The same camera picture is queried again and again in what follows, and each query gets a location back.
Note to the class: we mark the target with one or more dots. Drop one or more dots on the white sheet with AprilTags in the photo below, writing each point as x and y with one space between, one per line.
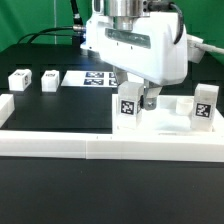
89 79

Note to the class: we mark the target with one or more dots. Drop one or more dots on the white square table top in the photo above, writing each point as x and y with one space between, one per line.
164 120

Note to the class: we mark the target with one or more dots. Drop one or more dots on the white U-shaped fence wall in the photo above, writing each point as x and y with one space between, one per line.
112 146

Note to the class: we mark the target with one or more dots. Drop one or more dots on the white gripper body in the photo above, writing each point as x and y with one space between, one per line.
148 50

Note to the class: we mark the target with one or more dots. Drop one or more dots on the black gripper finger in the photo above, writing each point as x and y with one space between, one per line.
150 94
120 75

